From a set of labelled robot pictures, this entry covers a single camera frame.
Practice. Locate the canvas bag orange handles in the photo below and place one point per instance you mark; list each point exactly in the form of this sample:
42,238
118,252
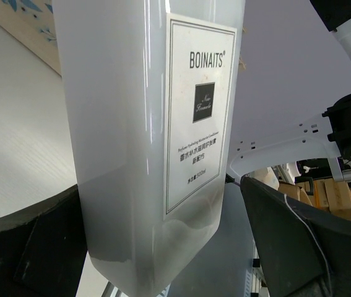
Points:
32,24

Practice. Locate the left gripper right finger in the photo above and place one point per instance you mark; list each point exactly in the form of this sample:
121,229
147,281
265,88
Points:
303,251

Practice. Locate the white slotted cable duct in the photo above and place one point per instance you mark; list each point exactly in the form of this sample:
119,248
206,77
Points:
253,280

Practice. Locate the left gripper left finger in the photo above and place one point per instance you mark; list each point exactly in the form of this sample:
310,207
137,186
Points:
43,248

